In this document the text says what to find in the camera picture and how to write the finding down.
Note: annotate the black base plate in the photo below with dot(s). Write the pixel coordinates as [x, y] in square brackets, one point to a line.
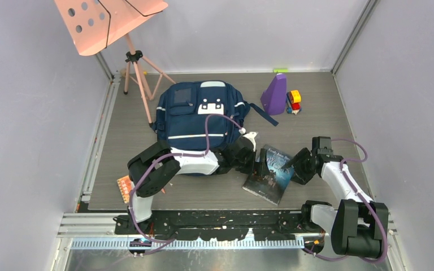
[165, 226]

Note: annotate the navy blue backpack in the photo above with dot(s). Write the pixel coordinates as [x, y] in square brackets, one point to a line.
[200, 115]

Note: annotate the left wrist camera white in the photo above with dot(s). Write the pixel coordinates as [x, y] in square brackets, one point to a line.
[250, 136]

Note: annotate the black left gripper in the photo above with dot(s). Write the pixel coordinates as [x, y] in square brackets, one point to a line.
[261, 170]

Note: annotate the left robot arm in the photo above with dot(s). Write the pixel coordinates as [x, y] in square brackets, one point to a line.
[154, 168]

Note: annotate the pink music stand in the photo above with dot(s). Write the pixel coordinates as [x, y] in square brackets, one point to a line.
[94, 25]

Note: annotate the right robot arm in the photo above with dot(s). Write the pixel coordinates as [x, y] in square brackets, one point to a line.
[359, 226]

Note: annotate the orange spiral notepad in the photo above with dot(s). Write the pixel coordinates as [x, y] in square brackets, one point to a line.
[125, 186]

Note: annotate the purple metronome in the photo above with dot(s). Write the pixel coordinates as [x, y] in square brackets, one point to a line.
[274, 98]

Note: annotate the purple cover book bottom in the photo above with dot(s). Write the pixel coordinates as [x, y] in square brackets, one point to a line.
[272, 185]

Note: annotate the toy block car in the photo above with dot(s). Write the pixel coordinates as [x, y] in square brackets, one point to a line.
[293, 102]

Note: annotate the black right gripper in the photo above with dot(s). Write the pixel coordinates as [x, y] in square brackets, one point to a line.
[300, 177]

